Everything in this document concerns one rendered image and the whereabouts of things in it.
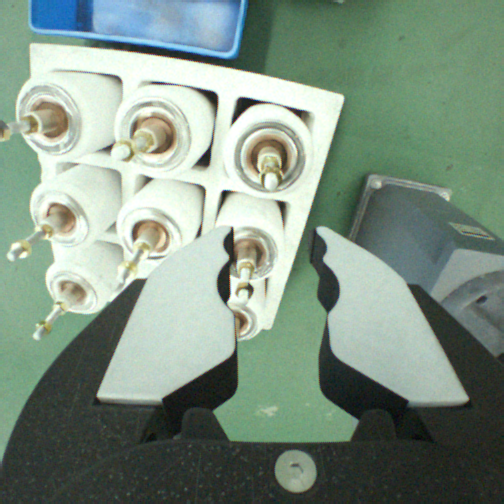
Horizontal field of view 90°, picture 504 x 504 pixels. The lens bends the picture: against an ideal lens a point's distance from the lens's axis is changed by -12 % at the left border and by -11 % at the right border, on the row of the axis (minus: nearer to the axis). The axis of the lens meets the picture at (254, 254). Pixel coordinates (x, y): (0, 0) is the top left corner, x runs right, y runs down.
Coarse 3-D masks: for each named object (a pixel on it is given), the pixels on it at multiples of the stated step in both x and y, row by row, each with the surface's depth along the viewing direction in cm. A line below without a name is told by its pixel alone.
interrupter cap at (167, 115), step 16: (128, 112) 26; (144, 112) 26; (160, 112) 26; (176, 112) 26; (128, 128) 27; (176, 128) 27; (176, 144) 28; (144, 160) 29; (160, 160) 29; (176, 160) 29
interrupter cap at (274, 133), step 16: (256, 128) 27; (272, 128) 27; (288, 128) 27; (240, 144) 28; (256, 144) 28; (272, 144) 28; (288, 144) 28; (240, 160) 29; (256, 160) 29; (288, 160) 29; (304, 160) 28; (240, 176) 29; (256, 176) 30; (288, 176) 29; (272, 192) 30
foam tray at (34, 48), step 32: (32, 64) 30; (64, 64) 30; (96, 64) 30; (128, 64) 30; (160, 64) 30; (192, 64) 30; (224, 96) 32; (256, 96) 32; (288, 96) 32; (320, 96) 32; (224, 128) 34; (320, 128) 34; (96, 160) 36; (320, 160) 36; (128, 192) 38; (224, 192) 49; (288, 224) 40; (128, 256) 44; (288, 256) 43
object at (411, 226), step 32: (384, 192) 51; (416, 192) 50; (448, 192) 54; (352, 224) 59; (384, 224) 47; (416, 224) 40; (448, 224) 38; (480, 224) 40; (384, 256) 46; (416, 256) 37; (448, 256) 29; (480, 256) 29; (448, 288) 31
